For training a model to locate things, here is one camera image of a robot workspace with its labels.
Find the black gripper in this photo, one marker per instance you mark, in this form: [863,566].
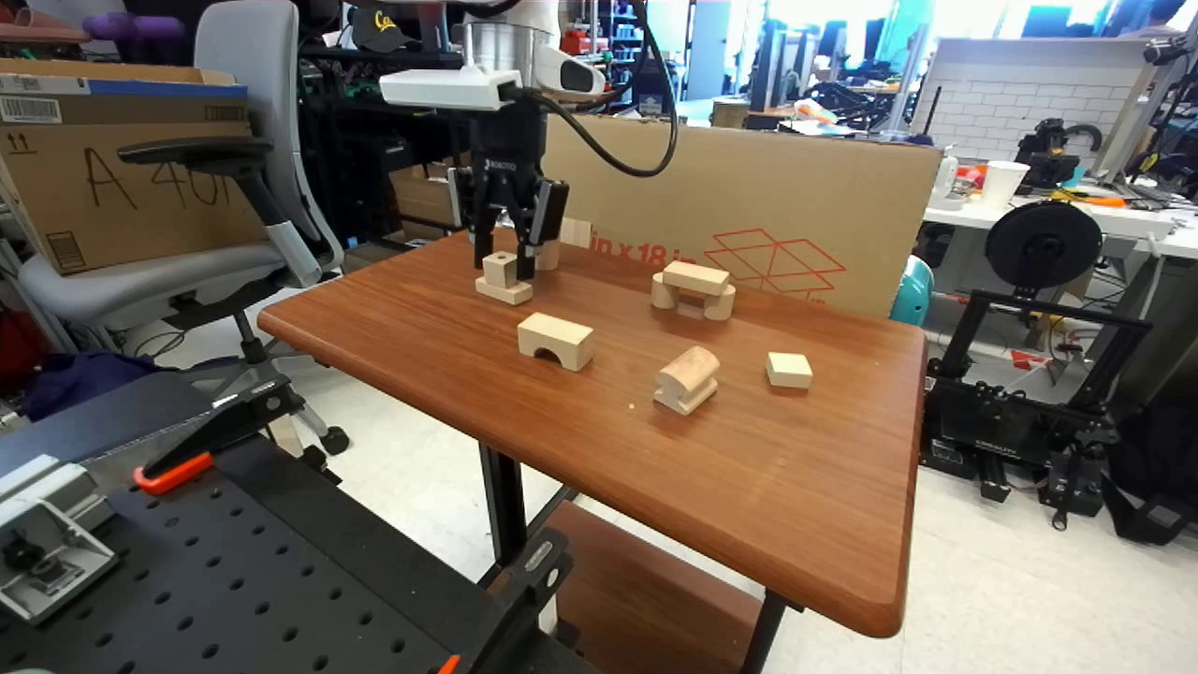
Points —
[512,138]

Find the small wooden cube block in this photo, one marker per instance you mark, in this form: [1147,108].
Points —
[499,269]

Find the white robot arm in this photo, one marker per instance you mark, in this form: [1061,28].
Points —
[536,32]

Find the wooden cylinder block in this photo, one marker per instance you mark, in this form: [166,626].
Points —
[552,261]

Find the wooden arch block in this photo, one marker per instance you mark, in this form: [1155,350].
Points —
[561,330]

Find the short wooden pillar block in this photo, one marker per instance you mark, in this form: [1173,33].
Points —
[722,308]
[662,297]

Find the wooden lintel block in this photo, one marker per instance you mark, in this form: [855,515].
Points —
[694,279]

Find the angled wooden block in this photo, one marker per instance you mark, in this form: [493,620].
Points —
[690,365]

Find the small square wooden slab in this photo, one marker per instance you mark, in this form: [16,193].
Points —
[788,369]

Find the white paper label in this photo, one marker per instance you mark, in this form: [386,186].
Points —
[577,233]

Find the wooden slab under half-cylinder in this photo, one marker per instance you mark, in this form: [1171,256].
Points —
[679,402]

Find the large cardboard panel red print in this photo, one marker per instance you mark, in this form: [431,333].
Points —
[774,187]

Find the grey office chair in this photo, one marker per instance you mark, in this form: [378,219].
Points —
[250,48]

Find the teal chair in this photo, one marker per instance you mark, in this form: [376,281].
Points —
[916,297]

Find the wooden lower table shelf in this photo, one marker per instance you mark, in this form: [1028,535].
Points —
[649,611]

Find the cardboard box with handwriting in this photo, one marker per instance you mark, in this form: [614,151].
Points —
[75,187]

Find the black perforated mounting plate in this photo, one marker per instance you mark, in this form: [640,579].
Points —
[250,584]

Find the purple cloth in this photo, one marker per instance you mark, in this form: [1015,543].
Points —
[75,378]

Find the black table leg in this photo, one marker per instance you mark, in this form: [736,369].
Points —
[766,636]

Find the black filament spool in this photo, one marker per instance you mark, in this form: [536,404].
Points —
[1042,243]

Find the white grid panel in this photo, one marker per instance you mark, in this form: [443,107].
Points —
[1036,95]

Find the grey metal socket box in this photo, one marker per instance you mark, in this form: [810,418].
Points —
[50,549]

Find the white desk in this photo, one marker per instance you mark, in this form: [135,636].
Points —
[1126,221]

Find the black bag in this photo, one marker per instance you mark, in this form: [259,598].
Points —
[1155,480]

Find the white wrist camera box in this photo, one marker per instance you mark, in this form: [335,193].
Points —
[452,86]

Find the black 3D printer frame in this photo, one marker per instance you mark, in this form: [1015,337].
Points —
[999,425]

